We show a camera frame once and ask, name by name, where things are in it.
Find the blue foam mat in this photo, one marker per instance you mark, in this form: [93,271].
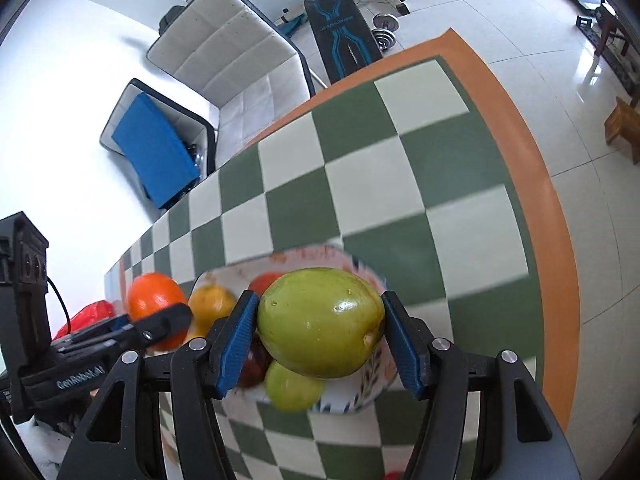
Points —
[155,150]

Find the small red fruit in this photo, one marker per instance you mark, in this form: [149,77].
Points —
[394,476]

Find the wooden stool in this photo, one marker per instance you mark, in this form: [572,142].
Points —
[622,127]

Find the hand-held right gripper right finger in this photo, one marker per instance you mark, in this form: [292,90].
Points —
[405,345]

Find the yellow citrus fruit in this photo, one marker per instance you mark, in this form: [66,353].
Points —
[210,307]

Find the red plastic bag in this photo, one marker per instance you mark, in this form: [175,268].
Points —
[87,315]

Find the chrome dumbbells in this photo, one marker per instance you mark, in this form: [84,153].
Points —
[386,32]

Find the green apple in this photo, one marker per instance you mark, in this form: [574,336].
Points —
[320,322]
[292,390]

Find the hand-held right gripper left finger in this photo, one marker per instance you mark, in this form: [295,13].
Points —
[237,345]

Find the black blue sit-up bench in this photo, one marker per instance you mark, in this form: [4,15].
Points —
[340,30]

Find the white padded chair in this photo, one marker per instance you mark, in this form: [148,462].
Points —
[225,55]

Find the orange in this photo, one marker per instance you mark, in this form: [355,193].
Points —
[265,282]
[150,297]

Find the green white checkered tablecloth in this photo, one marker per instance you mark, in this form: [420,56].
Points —
[350,160]

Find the brown round fruit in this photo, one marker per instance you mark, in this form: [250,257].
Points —
[254,362]

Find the oval floral ceramic plate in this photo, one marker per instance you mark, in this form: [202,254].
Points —
[372,380]

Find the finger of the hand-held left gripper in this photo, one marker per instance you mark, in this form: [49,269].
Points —
[107,324]
[165,322]

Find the dark wooden chair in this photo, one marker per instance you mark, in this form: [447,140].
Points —
[610,25]

